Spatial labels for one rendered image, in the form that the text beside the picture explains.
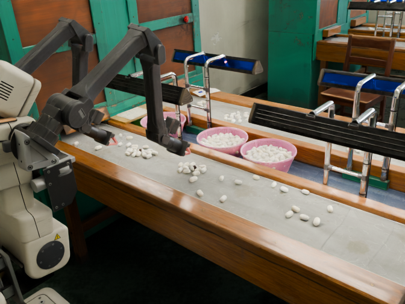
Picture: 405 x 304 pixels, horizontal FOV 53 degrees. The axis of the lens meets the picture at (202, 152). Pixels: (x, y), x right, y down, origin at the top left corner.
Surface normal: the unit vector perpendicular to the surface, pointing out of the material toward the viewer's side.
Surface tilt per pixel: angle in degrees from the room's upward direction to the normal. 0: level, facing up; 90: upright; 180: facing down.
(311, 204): 0
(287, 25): 90
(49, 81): 90
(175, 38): 90
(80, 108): 100
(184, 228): 90
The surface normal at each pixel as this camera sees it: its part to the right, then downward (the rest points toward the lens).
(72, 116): 0.83, 0.35
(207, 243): -0.65, 0.36
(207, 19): 0.75, 0.26
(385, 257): -0.06, -0.90
